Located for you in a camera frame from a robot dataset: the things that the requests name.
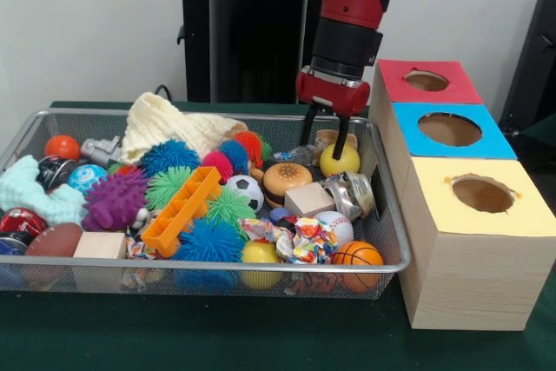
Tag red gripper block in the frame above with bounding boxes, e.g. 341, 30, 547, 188
295, 66, 372, 161

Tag crushed clear plastic bottle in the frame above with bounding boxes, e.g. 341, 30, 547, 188
275, 143, 329, 169

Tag orange toy brick round studs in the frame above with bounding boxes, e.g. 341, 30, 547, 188
141, 166, 222, 258

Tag wooden box three holes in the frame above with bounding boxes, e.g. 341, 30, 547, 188
369, 60, 556, 332

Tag clear shallow mesh bin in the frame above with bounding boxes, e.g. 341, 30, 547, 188
0, 107, 412, 301

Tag yellow green ball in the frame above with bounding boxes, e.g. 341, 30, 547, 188
319, 141, 361, 178

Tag small black white soccer ball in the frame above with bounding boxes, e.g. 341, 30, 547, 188
226, 175, 265, 214

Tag green spiky ball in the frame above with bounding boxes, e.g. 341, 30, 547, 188
205, 187, 257, 229
144, 166, 196, 211

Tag small orange basketball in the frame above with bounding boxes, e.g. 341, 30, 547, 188
332, 241, 385, 294

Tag cream knitted cloth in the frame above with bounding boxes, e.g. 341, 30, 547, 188
119, 92, 248, 166

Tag blue spiky ball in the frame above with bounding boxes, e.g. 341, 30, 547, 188
172, 218, 248, 265

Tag dark green table cloth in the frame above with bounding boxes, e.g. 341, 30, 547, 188
0, 100, 556, 371

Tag purple spiky ball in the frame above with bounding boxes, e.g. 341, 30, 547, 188
82, 168, 150, 233

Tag red orange ball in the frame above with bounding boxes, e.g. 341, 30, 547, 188
44, 135, 82, 162

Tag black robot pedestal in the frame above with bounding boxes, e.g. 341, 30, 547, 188
168, 0, 322, 104

